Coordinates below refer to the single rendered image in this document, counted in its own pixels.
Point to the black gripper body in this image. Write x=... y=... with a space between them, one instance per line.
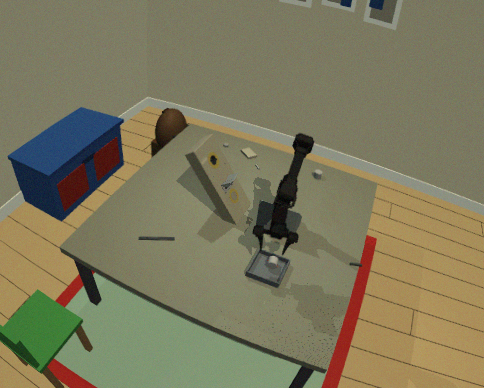
x=259 y=231

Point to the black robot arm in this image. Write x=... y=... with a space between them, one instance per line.
x=287 y=189

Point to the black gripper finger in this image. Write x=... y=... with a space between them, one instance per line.
x=287 y=243
x=260 y=241

